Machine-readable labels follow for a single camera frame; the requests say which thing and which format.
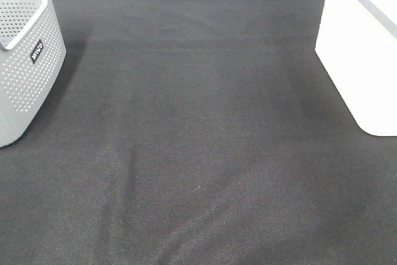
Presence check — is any black fabric table mat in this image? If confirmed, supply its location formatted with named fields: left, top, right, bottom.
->
left=1, top=0, right=396, bottom=264

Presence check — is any white plastic storage bin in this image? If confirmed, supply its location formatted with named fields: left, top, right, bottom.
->
left=315, top=0, right=396, bottom=137

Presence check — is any grey perforated plastic basket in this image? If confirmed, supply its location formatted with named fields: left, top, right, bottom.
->
left=1, top=0, right=66, bottom=147

